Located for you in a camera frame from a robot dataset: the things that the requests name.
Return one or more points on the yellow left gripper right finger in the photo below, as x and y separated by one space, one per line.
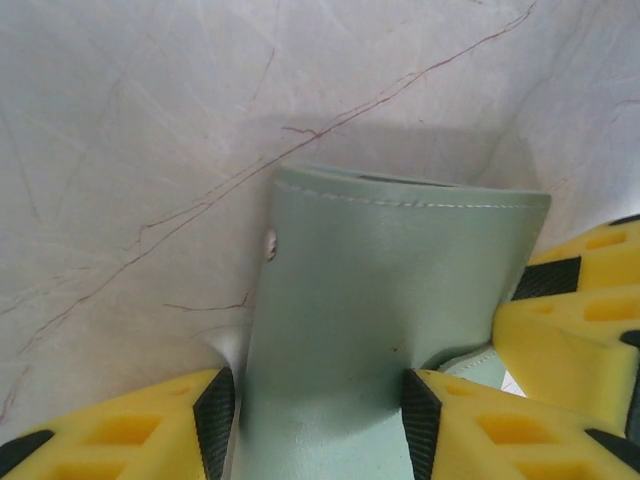
500 435

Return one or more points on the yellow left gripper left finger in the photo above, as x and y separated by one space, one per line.
115 435

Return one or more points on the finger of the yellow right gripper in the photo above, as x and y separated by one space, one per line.
600 260
565 345

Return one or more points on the mint green card holder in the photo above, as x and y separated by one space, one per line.
360 280

